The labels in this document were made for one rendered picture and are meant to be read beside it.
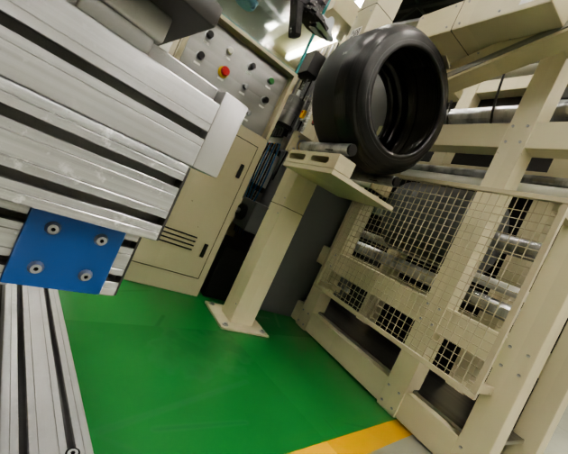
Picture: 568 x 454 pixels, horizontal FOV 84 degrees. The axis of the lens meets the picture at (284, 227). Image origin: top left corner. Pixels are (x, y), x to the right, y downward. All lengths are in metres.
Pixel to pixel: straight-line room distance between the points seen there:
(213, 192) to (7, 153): 1.33
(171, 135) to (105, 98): 0.06
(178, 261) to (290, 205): 0.62
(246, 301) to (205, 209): 0.49
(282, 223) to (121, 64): 1.26
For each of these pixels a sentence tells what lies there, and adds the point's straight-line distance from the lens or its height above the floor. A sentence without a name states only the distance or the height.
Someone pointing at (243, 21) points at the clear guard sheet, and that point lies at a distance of 1.75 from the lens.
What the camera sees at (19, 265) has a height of 0.43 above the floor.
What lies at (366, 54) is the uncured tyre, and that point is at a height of 1.20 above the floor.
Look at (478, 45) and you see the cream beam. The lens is 1.85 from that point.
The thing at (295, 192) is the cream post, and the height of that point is 0.70.
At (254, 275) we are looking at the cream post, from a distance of 1.54.
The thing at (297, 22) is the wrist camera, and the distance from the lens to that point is 1.21.
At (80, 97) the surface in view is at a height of 0.60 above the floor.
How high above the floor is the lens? 0.58
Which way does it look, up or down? 2 degrees down
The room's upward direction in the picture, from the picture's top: 25 degrees clockwise
